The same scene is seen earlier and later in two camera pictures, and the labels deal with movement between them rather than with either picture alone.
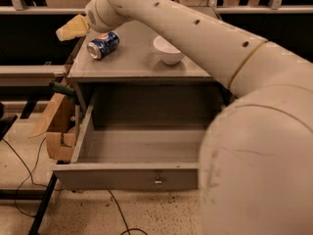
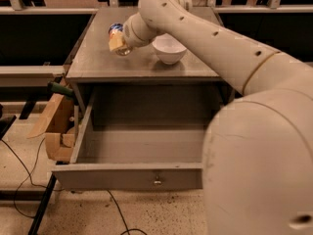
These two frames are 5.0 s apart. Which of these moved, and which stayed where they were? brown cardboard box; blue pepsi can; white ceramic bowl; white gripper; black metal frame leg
Moved: blue pepsi can; white gripper
Stayed: brown cardboard box; white ceramic bowl; black metal frame leg
